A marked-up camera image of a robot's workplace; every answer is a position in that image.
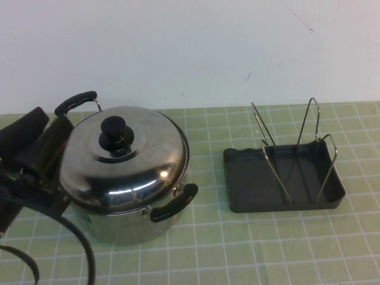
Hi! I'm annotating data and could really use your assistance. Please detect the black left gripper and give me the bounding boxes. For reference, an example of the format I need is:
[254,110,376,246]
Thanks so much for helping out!
[0,108,74,238]

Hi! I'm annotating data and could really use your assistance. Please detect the steel pot lid black knob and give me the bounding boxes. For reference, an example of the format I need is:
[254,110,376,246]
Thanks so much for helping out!
[58,106,191,215]

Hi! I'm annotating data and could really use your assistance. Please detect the stainless steel pot black handles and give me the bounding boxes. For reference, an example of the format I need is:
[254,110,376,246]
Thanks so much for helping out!
[54,90,199,246]

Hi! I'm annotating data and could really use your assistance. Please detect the green checked tablecloth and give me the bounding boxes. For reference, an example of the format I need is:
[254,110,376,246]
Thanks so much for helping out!
[0,102,380,285]

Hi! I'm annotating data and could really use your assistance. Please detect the grey tray wire lid rack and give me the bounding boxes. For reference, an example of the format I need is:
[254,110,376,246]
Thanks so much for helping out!
[222,97,347,214]

